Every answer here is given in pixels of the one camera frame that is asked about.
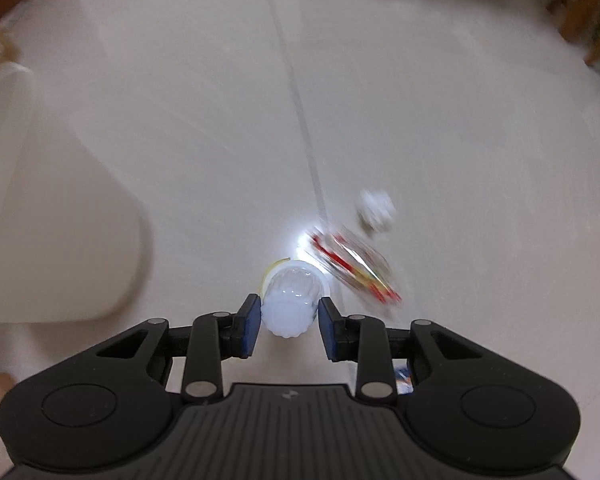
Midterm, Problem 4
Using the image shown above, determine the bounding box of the red yellow snack wrapper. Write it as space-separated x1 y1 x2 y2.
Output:
298 226 402 306

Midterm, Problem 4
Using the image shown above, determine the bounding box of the white paper ball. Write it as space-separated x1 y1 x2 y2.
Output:
356 190 396 233

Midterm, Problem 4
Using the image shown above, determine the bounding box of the white round trash bin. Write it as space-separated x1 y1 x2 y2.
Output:
0 63 146 323

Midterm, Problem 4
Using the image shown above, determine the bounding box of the small white blue carton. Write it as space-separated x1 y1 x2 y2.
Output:
394 363 414 396

